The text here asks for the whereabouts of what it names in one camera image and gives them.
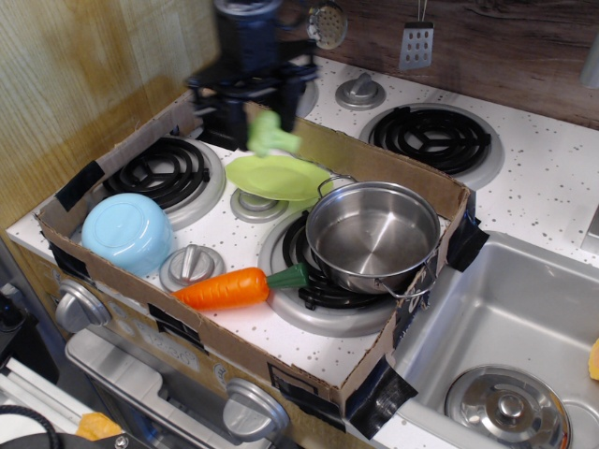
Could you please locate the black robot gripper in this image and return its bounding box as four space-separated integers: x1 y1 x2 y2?
187 1 316 150

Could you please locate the green toy broccoli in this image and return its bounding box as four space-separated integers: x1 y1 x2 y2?
247 110 301 157

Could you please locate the stainless steel pan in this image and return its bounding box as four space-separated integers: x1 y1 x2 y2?
305 180 441 299

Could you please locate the back left stove burner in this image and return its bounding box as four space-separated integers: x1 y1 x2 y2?
296 80 319 118

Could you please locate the stove burner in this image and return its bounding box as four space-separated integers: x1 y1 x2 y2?
94 136 226 230
359 103 504 191
258 210 396 338
296 80 319 118

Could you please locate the green plastic plate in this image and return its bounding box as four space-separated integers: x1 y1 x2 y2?
225 155 330 201

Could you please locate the silver stove knob middle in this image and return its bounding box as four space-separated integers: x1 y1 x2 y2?
230 189 289 224

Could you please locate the silver stove knob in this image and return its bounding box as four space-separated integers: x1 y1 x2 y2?
159 244 225 292
230 189 289 224
335 73 387 110

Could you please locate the front left stove burner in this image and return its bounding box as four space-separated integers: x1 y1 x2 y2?
94 136 226 230

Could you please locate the cardboard fence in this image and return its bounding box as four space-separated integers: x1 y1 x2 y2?
36 93 477 448

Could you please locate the silver stove knob back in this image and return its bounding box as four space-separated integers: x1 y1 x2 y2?
335 73 387 110

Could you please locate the hanging metal strainer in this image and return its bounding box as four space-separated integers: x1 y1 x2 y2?
306 1 348 51

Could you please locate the silver stove knob front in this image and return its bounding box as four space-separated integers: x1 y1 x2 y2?
159 244 225 292

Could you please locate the hanging metal spatula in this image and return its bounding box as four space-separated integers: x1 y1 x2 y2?
399 1 434 71

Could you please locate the light blue plastic bowl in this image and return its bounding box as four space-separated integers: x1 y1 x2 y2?
81 193 173 277

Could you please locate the orange toy carrot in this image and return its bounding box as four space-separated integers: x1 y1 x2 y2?
172 263 309 311

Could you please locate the back right stove burner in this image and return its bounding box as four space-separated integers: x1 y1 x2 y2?
359 103 504 191

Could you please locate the front right stove burner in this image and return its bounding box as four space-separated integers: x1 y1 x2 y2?
258 210 396 338

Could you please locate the silver oven knob left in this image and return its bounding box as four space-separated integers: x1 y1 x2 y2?
55 280 111 333

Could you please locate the silver oven knob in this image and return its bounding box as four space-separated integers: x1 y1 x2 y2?
223 378 290 442
55 280 111 333

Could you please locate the silver oven knob right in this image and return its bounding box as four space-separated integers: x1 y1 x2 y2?
223 378 290 442

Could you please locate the silver toy sink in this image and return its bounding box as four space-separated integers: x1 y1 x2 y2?
387 233 598 448

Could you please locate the orange object bottom left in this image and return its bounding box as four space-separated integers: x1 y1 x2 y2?
75 412 123 442

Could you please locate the stainless steel pot lid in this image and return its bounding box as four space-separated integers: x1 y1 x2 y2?
444 365 572 448

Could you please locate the orange object in sink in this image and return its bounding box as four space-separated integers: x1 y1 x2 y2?
588 340 599 381

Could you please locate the silver oven door handle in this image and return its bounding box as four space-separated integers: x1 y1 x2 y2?
66 330 240 448

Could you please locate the black cable bottom left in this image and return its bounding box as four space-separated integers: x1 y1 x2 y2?
0 404 62 449

